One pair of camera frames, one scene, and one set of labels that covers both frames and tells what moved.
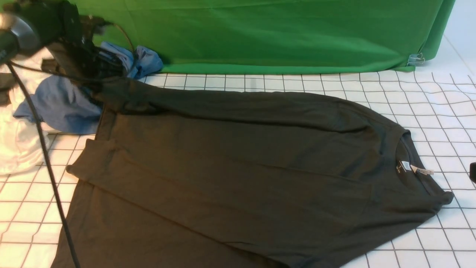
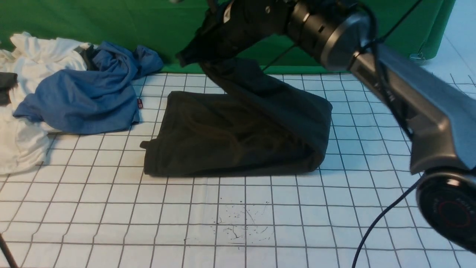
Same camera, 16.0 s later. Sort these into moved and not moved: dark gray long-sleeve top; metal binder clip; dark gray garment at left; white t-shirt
Moved: dark gray long-sleeve top
Not moved: white t-shirt; metal binder clip; dark gray garment at left
